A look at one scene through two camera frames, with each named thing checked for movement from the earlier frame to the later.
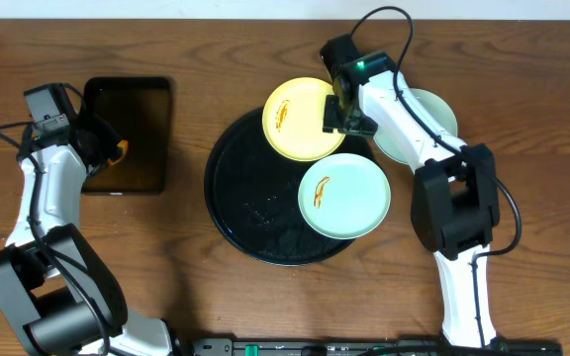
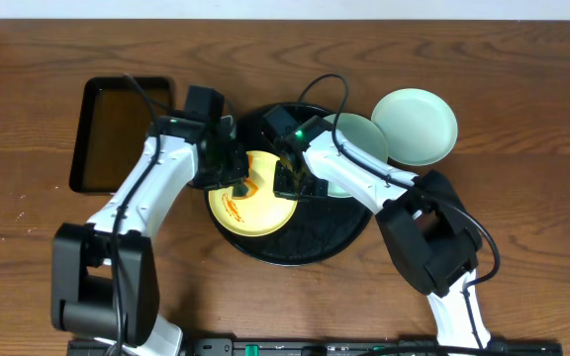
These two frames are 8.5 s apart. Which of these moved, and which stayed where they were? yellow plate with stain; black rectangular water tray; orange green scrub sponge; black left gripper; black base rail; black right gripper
Moved: black left gripper; black right gripper; orange green scrub sponge; yellow plate with stain
Stayed: black rectangular water tray; black base rail
